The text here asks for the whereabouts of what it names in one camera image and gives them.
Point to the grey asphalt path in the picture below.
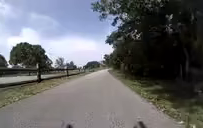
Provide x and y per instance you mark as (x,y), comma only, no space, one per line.
(89,96)

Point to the row of distant trees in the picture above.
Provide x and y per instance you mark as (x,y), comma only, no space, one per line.
(72,64)

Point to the dark wooden rail fence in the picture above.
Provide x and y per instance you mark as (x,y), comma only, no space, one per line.
(38,72)

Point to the wood of dense trees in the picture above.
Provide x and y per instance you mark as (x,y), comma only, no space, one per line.
(162,36)

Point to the pale road beyond fence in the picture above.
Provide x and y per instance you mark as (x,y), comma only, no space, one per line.
(12,79)

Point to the shaded grass verge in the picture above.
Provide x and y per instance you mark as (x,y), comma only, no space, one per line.
(162,96)

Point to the robot's own part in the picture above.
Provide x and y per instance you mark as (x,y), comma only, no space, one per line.
(67,125)
(139,124)

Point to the large round tree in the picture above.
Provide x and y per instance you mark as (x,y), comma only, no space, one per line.
(29,55)

